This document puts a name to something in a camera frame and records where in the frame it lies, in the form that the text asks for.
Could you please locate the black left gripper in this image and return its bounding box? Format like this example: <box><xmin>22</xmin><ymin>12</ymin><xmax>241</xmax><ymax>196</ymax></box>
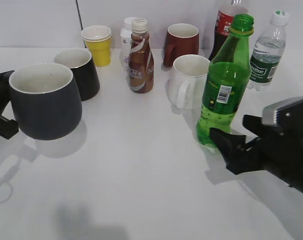
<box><xmin>0</xmin><ymin>70</ymin><xmax>19</xmax><ymax>140</ymax></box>

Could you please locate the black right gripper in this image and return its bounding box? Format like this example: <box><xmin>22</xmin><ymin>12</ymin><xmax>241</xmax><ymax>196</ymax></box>
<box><xmin>209</xmin><ymin>114</ymin><xmax>303</xmax><ymax>193</ymax></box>

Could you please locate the dark grey ceramic mug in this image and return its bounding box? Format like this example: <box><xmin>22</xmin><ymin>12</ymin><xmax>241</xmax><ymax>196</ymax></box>
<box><xmin>8</xmin><ymin>63</ymin><xmax>82</xmax><ymax>141</ymax></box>

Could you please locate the green plastic bottle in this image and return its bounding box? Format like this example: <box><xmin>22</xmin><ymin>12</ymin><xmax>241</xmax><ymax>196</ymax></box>
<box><xmin>195</xmin><ymin>13</ymin><xmax>254</xmax><ymax>145</ymax></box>

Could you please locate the white ceramic mug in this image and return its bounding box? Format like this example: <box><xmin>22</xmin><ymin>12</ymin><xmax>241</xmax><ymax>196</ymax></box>
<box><xmin>167</xmin><ymin>54</ymin><xmax>210</xmax><ymax>110</ymax></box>

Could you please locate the clear water bottle green label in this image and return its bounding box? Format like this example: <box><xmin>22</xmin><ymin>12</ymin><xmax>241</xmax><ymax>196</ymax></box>
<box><xmin>247</xmin><ymin>10</ymin><xmax>290</xmax><ymax>91</ymax></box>

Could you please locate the black ceramic mug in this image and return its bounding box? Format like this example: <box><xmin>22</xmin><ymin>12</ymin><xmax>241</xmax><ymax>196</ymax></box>
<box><xmin>53</xmin><ymin>48</ymin><xmax>100</xmax><ymax>102</ymax></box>

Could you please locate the cola bottle red label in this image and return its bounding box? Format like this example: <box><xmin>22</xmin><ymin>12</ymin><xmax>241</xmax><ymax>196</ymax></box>
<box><xmin>209</xmin><ymin>0</ymin><xmax>248</xmax><ymax>61</ymax></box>

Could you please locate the dark red ceramic mug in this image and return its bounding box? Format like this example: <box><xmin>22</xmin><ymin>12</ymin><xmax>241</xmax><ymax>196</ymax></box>
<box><xmin>163</xmin><ymin>23</ymin><xmax>200</xmax><ymax>68</ymax></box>

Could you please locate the brown coffee drink bottle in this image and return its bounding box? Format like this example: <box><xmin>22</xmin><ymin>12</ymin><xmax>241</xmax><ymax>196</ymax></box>
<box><xmin>128</xmin><ymin>18</ymin><xmax>154</xmax><ymax>94</ymax></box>

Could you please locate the white plastic bottle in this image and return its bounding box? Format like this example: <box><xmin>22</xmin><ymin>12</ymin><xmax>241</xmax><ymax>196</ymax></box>
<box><xmin>120</xmin><ymin>17</ymin><xmax>136</xmax><ymax>71</ymax></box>

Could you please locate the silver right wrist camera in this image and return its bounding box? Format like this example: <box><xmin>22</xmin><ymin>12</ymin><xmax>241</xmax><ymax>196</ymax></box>
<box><xmin>261</xmin><ymin>96</ymin><xmax>303</xmax><ymax>128</ymax></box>

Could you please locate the black cable on wall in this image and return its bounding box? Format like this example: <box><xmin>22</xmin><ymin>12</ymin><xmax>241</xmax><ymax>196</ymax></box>
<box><xmin>75</xmin><ymin>0</ymin><xmax>84</xmax><ymax>32</ymax></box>

